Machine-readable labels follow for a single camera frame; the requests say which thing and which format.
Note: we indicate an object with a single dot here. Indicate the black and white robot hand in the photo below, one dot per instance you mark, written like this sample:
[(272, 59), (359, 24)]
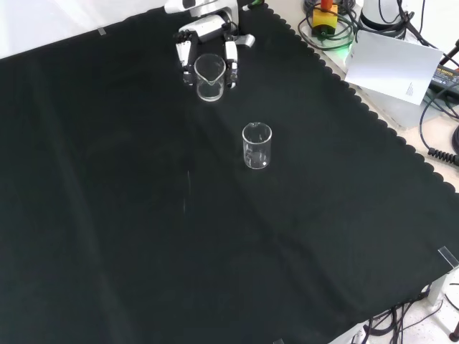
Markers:
[(206, 28)]

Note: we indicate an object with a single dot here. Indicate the black power adapter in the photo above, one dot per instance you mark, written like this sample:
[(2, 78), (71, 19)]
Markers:
[(446, 77)]

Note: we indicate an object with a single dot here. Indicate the pale white board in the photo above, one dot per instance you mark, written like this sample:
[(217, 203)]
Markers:
[(391, 68)]

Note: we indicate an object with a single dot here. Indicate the clear glass beaker with spout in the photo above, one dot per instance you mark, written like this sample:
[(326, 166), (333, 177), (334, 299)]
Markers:
[(209, 89)]

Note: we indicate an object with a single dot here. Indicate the yellow stop button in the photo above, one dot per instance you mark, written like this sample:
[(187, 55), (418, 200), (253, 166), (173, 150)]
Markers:
[(324, 19)]

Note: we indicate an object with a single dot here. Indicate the black cloth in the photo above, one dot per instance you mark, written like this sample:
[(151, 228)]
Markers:
[(143, 215)]

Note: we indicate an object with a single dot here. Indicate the grey tape strip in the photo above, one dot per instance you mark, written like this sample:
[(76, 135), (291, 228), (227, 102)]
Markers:
[(102, 32), (448, 257)]

